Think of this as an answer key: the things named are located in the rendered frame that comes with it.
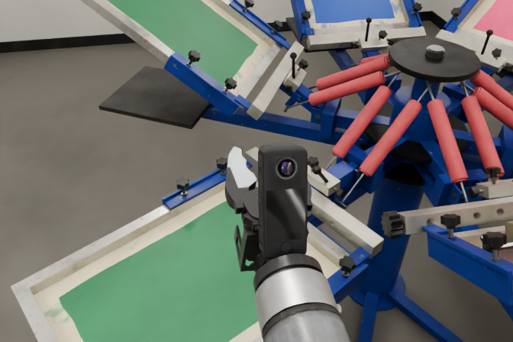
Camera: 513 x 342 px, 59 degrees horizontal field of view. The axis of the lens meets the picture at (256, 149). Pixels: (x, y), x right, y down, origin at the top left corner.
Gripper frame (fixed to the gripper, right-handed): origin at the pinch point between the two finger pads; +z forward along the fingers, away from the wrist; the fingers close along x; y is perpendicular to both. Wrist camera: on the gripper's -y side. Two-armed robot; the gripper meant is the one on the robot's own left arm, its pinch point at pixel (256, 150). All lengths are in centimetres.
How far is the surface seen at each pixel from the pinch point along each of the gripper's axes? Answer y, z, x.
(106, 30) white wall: 160, 415, -57
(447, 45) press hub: 23, 93, 93
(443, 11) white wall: 108, 391, 298
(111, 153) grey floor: 174, 226, -41
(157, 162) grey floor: 170, 210, -9
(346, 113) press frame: 57, 100, 64
